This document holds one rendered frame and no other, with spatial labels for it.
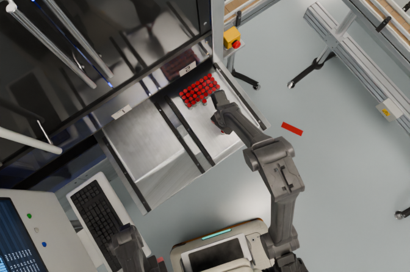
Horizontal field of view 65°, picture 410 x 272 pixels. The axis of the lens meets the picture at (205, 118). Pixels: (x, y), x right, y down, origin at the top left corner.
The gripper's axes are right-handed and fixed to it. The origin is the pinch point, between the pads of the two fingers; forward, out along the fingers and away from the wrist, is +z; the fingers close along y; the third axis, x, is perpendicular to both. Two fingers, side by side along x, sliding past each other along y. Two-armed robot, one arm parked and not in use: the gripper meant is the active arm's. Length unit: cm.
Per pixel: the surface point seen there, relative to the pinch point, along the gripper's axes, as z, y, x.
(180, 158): 10.4, 5.1, 22.7
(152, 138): 11.3, 21.4, 24.4
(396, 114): 41, -66, -75
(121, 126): 12.2, 36.0, 29.8
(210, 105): 11.1, 11.6, -4.9
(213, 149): 9.8, -3.3, 9.6
